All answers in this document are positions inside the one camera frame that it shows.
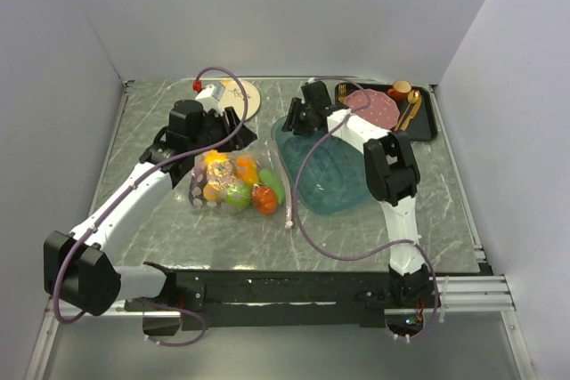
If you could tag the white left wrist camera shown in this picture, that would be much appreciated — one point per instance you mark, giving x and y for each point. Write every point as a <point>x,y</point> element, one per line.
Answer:
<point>210,97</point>

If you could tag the green apple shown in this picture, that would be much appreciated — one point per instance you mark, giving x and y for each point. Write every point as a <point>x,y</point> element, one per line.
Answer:
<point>238,197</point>

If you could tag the orange cup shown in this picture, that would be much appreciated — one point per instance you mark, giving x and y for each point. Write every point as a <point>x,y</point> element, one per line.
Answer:
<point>399,90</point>

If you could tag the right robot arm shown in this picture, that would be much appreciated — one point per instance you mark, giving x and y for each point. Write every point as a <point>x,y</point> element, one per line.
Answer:
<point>391,172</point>

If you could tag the purple eggplant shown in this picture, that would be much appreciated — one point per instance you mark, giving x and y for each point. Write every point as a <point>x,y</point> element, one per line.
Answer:
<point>197,184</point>

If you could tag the orange fruit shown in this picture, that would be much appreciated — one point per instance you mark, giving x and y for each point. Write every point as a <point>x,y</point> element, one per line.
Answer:
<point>211,193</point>

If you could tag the cream and orange plate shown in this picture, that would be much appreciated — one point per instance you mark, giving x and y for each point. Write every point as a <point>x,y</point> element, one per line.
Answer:
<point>232,97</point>

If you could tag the black base frame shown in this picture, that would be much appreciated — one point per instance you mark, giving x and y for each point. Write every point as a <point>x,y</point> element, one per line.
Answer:
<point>291,298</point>

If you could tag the orange pumpkin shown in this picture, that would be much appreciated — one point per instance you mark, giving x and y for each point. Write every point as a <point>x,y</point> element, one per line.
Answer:
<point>264,200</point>

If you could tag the black rectangular tray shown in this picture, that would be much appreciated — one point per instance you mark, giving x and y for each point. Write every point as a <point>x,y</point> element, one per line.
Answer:
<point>423,127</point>

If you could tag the clear pink-dotted zip bag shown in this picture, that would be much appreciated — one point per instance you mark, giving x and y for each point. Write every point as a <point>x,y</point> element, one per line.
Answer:
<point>266,158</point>

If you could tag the teal transparent food tray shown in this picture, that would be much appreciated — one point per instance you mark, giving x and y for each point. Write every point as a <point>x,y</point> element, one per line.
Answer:
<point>333,180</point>

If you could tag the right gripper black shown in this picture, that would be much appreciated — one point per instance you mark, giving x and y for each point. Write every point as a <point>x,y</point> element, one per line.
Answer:
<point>297,105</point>

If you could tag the gold fork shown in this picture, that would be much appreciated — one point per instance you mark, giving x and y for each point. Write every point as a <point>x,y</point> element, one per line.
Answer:
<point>341,92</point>

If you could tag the pink polka dot plate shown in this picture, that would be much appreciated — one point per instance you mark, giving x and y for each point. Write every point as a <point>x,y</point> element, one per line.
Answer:
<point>375,107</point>

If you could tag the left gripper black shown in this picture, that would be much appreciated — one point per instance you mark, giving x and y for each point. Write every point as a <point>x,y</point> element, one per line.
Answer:
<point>232,119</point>

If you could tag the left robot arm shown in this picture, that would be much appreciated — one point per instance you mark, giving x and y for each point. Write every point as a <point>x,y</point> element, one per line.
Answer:
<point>77,265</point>

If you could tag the orange mango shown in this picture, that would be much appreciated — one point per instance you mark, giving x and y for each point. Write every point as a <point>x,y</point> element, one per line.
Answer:
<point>246,169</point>

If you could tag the yellow bell pepper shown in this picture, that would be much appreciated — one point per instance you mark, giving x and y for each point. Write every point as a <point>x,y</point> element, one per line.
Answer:
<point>219,169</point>

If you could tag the aluminium rail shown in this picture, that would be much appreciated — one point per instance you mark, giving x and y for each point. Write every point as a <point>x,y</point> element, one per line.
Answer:
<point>456,293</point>

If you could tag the green bitter gourd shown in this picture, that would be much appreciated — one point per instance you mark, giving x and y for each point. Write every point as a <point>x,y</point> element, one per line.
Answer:
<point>270,179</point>

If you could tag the gold spoon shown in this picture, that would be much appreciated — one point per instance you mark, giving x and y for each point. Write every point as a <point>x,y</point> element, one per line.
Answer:
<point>414,99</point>

